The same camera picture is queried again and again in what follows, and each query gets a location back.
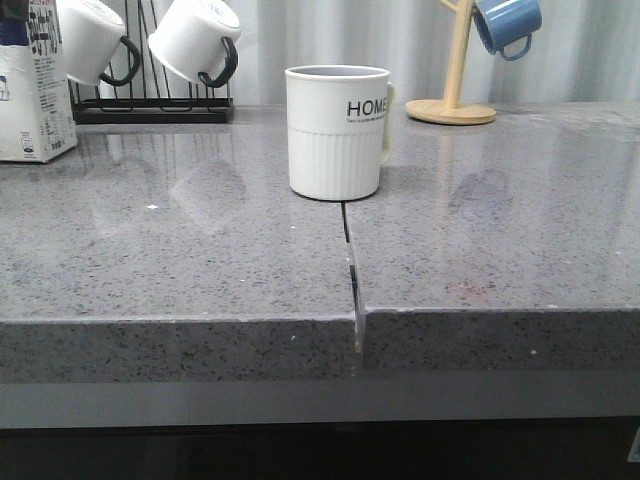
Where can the white HOME mug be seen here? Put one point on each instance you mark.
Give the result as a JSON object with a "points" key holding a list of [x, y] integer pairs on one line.
{"points": [[339, 129]]}

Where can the blue white milk carton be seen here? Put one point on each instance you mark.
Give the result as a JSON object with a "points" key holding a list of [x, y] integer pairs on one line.
{"points": [[37, 123]]}

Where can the wooden mug tree stand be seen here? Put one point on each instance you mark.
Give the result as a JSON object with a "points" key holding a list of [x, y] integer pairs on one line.
{"points": [[450, 110]]}

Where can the right white enamel mug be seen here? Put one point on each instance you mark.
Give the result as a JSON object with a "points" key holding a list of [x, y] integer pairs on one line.
{"points": [[196, 40]]}

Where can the white enamel mug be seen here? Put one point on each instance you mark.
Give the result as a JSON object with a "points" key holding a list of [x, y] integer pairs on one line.
{"points": [[196, 40], [91, 32]]}

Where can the blue enamel mug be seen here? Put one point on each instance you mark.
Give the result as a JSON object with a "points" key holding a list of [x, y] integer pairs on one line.
{"points": [[501, 23]]}

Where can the left white enamel mug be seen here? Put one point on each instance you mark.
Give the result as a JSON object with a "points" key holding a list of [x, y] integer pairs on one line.
{"points": [[91, 32]]}

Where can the black wire mug rack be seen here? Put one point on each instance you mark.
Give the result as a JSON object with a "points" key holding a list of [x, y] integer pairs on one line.
{"points": [[155, 95]]}

